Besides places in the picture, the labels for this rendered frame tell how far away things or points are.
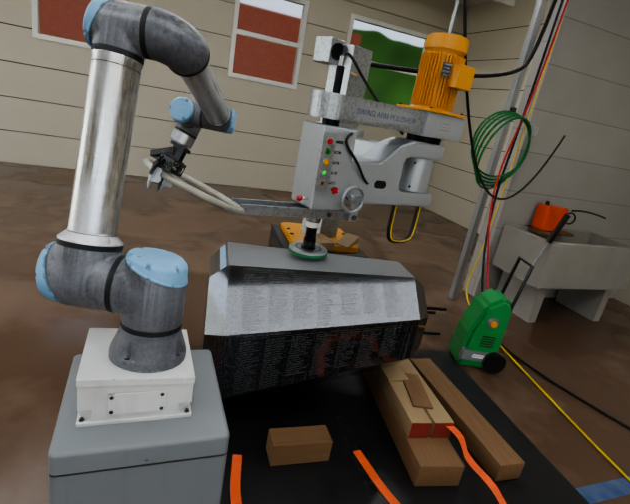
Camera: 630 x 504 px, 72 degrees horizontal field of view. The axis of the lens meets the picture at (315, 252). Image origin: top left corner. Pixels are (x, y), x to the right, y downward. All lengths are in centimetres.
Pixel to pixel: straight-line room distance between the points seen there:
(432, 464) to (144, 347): 163
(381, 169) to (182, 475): 176
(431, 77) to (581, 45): 273
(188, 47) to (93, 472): 101
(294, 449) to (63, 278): 146
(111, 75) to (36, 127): 712
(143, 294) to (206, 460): 45
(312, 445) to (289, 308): 67
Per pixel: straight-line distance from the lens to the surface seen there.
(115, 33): 119
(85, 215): 116
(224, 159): 825
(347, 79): 295
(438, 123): 260
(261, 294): 213
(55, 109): 819
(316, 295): 220
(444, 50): 264
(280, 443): 225
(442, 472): 244
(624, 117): 580
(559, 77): 501
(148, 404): 120
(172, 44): 117
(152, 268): 108
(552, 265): 465
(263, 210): 214
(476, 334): 348
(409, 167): 264
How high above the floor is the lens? 165
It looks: 18 degrees down
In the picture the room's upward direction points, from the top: 11 degrees clockwise
